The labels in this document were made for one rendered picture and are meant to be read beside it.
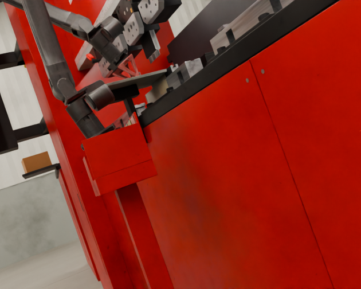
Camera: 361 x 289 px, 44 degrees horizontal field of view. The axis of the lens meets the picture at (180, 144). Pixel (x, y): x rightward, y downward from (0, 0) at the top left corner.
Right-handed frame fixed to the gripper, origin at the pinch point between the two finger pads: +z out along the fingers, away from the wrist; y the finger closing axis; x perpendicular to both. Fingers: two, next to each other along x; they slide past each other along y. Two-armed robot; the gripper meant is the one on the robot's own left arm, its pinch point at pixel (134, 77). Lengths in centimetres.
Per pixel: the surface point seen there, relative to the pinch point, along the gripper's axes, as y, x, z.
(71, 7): 61, -32, -46
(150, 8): -17.6, -13.8, -11.9
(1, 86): 697, -130, -165
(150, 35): -3.4, -14.7, -6.4
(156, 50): -2.4, -12.7, -1.2
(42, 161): 220, 5, -6
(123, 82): -7.1, 7.9, -1.1
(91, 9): 36, -26, -35
